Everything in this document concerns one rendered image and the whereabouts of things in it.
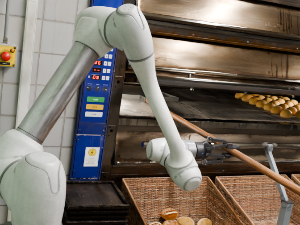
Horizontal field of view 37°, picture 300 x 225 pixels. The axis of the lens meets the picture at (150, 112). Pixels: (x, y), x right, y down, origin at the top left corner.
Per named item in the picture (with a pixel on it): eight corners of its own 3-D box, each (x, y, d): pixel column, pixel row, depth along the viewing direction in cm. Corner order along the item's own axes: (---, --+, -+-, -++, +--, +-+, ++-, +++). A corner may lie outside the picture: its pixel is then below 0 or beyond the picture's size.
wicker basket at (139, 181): (113, 223, 249) (120, 177, 243) (200, 217, 273) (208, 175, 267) (148, 274, 206) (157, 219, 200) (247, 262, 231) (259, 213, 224)
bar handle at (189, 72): (137, 77, 221) (135, 77, 222) (194, 82, 235) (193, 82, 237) (137, 66, 220) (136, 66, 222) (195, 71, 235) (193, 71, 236)
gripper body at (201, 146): (189, 138, 196) (207, 138, 200) (186, 156, 198) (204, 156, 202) (198, 143, 189) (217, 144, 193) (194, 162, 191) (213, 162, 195)
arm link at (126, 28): (163, 46, 160) (136, 40, 169) (151, -1, 149) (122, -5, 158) (138, 65, 153) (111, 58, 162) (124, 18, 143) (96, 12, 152)
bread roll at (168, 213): (174, 208, 256) (179, 205, 251) (177, 220, 253) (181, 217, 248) (159, 210, 252) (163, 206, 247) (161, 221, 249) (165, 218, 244)
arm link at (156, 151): (172, 154, 197) (185, 171, 187) (139, 153, 190) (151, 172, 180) (179, 132, 193) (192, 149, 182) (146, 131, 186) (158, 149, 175)
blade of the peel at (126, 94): (178, 101, 302) (179, 97, 301) (101, 97, 278) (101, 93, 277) (155, 89, 333) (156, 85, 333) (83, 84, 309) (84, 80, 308)
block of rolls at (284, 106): (232, 97, 354) (233, 89, 353) (279, 100, 375) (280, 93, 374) (284, 118, 301) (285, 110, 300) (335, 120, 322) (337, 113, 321)
